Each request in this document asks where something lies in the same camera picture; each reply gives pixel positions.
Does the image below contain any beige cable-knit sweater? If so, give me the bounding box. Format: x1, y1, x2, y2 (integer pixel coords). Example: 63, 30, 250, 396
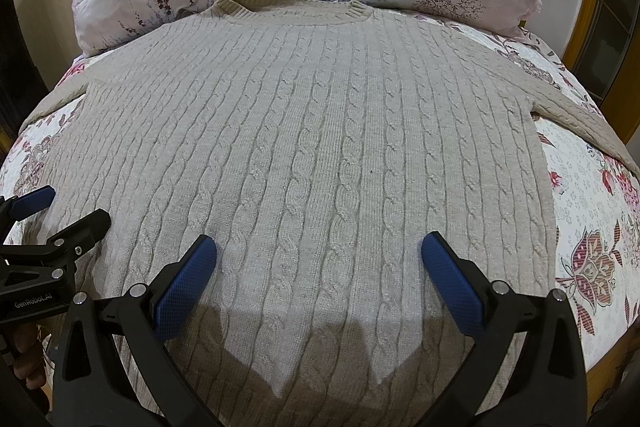
22, 0, 639, 426

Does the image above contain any person's left hand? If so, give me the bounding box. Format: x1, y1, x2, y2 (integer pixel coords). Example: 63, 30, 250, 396
13, 323, 47, 390

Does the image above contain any white floral bed sheet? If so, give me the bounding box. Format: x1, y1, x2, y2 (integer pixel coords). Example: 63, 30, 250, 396
1, 12, 639, 369

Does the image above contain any wooden framed door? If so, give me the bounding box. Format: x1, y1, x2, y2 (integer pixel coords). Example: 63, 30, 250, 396
563, 0, 639, 143

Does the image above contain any wooden bed frame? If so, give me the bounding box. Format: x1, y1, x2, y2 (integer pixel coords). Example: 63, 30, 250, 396
587, 327, 639, 416

